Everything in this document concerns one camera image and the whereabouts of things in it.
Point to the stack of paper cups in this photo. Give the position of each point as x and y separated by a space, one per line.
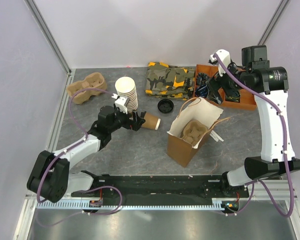
126 87

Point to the brown paper bag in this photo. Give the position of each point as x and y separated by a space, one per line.
196 108

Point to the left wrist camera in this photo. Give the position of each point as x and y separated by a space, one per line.
120 103

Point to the slotted cable duct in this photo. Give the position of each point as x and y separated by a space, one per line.
80 204

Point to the white wrapped straw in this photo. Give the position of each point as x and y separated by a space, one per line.
216 137

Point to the camouflage folded cloth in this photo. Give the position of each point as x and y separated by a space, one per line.
169 81

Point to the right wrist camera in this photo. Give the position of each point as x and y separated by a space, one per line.
222 58

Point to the orange compartment tray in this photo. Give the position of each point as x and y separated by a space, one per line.
246 102

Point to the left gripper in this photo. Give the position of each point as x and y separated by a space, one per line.
134 124

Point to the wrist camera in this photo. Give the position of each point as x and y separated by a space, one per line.
120 103
222 58

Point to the blue striped rolled band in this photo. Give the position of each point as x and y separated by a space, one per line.
202 91

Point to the dark rolled band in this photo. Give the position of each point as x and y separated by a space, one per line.
201 78

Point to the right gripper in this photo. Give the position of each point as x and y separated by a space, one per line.
215 82

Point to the yellow black rolled band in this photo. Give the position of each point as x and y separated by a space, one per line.
232 95

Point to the single brown paper cup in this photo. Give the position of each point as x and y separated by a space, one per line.
152 122

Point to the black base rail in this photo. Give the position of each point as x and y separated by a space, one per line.
161 189

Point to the cardboard cup carrier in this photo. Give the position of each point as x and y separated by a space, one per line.
193 132
94 85

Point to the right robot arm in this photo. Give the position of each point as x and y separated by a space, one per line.
269 86

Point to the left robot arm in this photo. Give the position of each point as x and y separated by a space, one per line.
50 178

